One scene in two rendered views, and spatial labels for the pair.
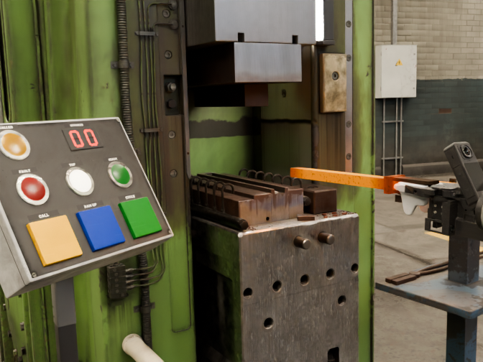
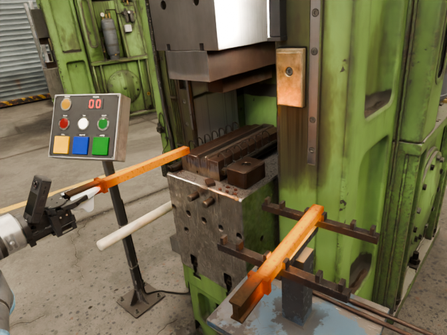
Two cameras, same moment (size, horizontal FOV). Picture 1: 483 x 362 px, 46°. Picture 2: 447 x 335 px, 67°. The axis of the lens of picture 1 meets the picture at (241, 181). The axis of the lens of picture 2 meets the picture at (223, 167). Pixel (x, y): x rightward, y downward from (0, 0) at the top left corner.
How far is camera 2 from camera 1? 173 cm
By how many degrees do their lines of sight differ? 73
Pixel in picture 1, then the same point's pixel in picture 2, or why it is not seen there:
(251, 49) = (175, 55)
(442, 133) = not seen: outside the picture
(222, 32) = (158, 44)
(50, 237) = (58, 143)
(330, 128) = (291, 119)
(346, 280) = (232, 239)
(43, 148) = (76, 106)
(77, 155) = (88, 111)
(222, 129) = not seen: hidden behind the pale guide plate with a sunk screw
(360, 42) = (334, 32)
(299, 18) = (203, 28)
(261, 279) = (179, 204)
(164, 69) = not seen: hidden behind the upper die
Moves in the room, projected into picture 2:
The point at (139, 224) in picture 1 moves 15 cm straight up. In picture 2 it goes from (96, 149) to (87, 113)
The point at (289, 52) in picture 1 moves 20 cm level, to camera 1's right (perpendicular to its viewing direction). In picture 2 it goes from (198, 57) to (216, 64)
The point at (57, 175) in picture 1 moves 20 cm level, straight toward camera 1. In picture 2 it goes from (75, 119) to (24, 131)
